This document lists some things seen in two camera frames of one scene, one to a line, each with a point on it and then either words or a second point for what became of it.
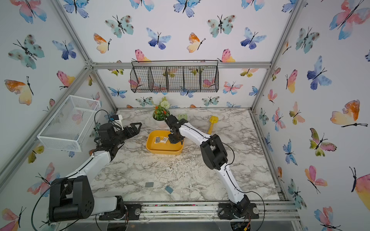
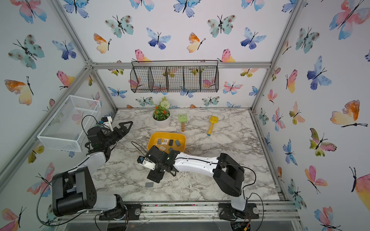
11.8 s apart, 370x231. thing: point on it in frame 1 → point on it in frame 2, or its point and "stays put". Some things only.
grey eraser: (149, 184) stays put
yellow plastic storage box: (158, 142) stays put
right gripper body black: (173, 138) → (155, 174)
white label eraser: (165, 140) stays put
